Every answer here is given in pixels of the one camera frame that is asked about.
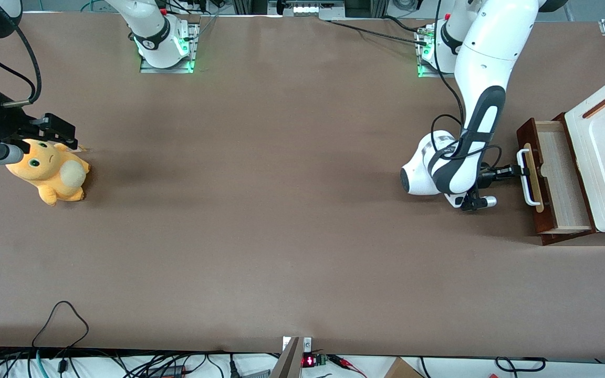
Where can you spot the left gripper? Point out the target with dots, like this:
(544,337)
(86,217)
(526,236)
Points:
(488,177)

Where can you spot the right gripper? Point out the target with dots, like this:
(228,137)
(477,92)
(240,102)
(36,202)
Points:
(9,126)

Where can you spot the brown wooden drawer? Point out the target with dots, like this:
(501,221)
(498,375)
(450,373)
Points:
(560,184)

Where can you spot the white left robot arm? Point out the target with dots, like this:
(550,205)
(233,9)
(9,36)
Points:
(486,52)

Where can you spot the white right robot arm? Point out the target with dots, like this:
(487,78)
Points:
(155,31)

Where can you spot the paper tag of plush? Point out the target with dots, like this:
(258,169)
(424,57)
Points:
(81,149)

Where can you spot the orange plush toy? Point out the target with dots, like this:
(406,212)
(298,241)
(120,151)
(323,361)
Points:
(61,178)

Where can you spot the copper strip on cabinet top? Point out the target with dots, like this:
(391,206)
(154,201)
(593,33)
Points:
(602,105)

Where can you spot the brown cardboard piece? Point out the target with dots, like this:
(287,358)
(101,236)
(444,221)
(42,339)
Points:
(402,370)

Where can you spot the red clip leads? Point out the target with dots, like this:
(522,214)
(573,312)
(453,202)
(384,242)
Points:
(342,361)

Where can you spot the black power adapter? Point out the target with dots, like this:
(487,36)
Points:
(168,371)

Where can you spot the white power strip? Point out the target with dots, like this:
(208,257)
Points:
(308,8)

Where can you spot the red digit display module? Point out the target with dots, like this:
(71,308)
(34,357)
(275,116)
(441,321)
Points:
(309,361)

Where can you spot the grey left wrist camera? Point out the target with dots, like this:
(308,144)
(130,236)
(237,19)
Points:
(489,201)

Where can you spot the white stand bracket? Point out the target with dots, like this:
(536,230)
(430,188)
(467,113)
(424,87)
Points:
(308,344)

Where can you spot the grey camera stand beam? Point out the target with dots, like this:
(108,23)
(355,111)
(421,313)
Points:
(288,362)

